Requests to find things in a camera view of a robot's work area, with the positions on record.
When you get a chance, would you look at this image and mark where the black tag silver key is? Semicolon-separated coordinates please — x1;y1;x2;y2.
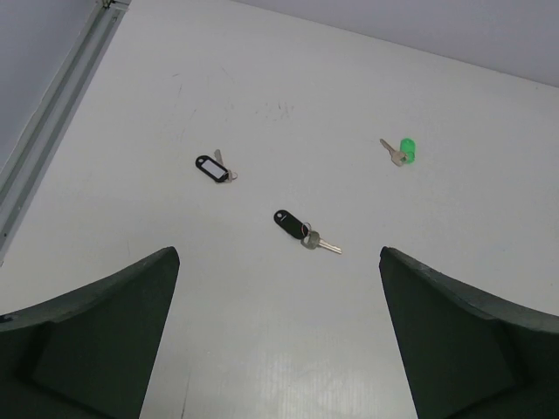
273;209;342;255

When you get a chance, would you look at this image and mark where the left aluminium frame rail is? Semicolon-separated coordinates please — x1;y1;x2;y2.
1;1;130;253

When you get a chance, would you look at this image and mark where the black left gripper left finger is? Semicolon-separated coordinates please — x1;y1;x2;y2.
1;247;180;418

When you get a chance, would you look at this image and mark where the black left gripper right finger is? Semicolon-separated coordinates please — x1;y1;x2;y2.
379;247;558;418

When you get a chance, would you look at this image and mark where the green tag silver key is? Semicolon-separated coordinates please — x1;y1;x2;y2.
379;138;416;167

